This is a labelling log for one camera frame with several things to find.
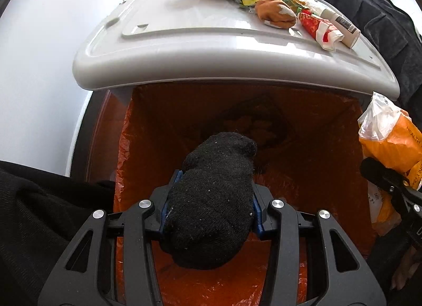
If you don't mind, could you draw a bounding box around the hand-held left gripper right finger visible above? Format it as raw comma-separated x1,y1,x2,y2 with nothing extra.
251,182,386,306

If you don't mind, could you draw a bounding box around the person's black clothing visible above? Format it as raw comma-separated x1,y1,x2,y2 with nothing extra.
0,160,116,306

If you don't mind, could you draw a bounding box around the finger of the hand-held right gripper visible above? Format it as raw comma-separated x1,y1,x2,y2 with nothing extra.
359,157,422,250

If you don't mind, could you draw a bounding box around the beige tube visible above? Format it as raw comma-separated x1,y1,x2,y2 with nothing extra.
308,4,361,47

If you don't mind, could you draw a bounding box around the dark grey blanket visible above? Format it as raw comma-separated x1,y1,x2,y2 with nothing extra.
264,0,422,105

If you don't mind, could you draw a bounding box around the orange plastic shopping bag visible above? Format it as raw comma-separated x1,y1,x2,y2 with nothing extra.
358,92,422,236

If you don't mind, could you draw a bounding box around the white bin lid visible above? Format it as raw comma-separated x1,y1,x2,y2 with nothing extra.
73,0,400,102

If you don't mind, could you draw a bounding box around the yellow wrapper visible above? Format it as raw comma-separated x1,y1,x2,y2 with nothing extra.
280,0,311,13

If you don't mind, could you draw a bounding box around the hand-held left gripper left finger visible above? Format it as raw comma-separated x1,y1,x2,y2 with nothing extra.
38,169,185,306

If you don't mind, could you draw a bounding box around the black knitted sock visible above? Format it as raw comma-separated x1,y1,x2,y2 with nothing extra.
163,132,258,270

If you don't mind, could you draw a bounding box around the red white wrapper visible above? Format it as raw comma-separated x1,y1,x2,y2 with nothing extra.
296,9,345,51

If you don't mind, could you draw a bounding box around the dark trash bin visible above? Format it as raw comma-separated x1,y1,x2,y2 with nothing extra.
71,83,380,306

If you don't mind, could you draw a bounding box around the person's right hand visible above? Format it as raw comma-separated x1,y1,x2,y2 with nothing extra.
391,246,422,291

